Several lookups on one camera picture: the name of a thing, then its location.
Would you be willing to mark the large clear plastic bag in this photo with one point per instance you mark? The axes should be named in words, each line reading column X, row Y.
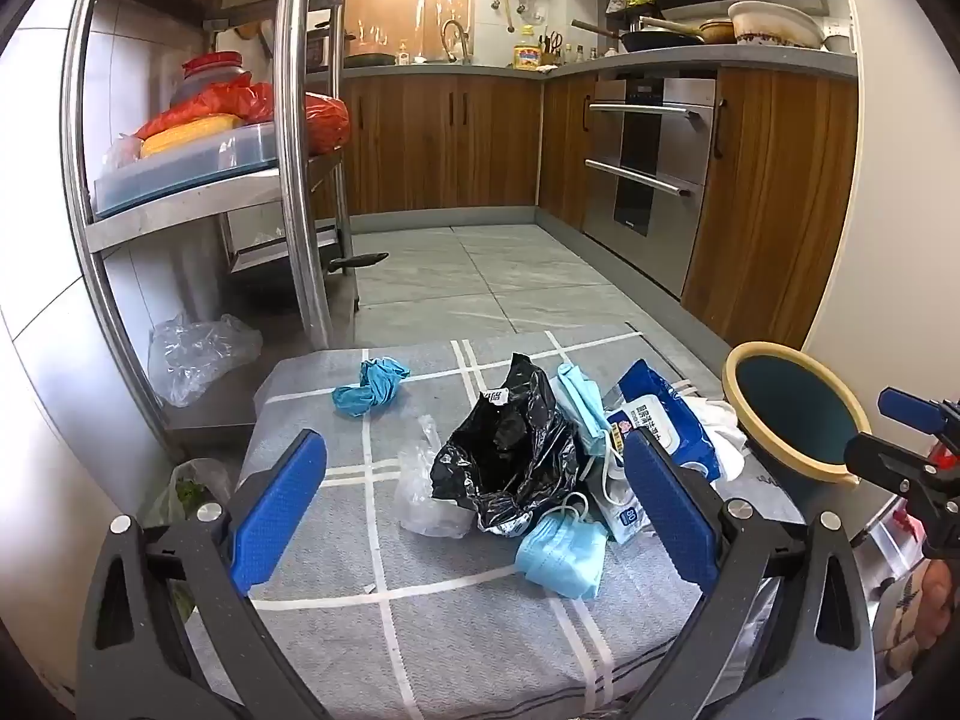
column 195, row 356

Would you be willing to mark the crumpled blue glove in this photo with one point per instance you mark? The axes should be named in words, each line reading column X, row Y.
column 367, row 390

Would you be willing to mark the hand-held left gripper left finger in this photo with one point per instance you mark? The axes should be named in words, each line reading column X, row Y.
column 277, row 510

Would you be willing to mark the yellow packet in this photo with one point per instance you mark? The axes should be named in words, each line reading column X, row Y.
column 191, row 133

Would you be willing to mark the black plastic bag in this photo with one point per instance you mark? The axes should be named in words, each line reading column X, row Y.
column 517, row 465

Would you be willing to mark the yellow tin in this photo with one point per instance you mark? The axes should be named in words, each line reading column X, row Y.
column 527, row 56

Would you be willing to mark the kitchen faucet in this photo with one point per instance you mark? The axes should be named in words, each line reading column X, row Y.
column 454, row 34

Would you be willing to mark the bag of green vegetables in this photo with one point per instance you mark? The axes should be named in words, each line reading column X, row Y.
column 187, row 487

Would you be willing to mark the white tissue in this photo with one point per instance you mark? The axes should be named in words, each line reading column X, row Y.
column 720, row 420

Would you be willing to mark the patterned cloth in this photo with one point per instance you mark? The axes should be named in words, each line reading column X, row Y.
column 896, row 592

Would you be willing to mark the stainless steel rack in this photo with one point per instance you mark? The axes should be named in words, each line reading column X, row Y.
column 300, row 165

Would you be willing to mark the stainless steel oven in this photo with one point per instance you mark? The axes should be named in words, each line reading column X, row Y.
column 645, row 180

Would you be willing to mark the yellow rimmed trash bin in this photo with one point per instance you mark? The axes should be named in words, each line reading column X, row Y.
column 795, row 420

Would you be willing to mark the person's right hand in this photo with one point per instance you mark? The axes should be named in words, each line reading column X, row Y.
column 941, row 600

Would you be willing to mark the red plastic bag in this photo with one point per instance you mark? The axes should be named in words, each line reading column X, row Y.
column 225, row 101

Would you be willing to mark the clear plastic storage box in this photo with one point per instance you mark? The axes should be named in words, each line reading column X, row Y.
column 187, row 165

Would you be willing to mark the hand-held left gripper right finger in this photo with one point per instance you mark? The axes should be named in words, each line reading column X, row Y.
column 667, row 510

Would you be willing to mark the blue wet wipes packet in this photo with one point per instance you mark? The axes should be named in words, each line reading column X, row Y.
column 660, row 420

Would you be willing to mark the blue face mask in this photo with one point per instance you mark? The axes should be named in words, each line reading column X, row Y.
column 559, row 555
column 581, row 401

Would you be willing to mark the black frying pan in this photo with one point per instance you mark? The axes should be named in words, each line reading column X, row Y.
column 360, row 260

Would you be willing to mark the large white bowl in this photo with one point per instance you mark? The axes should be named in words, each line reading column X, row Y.
column 776, row 26

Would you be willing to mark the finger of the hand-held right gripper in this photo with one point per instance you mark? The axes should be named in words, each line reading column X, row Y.
column 904, row 405
column 881, row 459

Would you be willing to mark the grey checked mat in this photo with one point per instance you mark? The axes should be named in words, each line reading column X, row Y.
column 420, row 615

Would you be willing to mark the wooden corner base cabinet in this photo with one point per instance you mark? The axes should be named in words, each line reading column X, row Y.
column 780, row 195

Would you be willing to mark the brown bowl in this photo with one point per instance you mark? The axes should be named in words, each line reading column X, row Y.
column 718, row 31

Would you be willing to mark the black wok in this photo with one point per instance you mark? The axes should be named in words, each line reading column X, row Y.
column 660, row 37

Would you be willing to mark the red lidded container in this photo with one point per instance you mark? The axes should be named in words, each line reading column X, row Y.
column 214, row 67

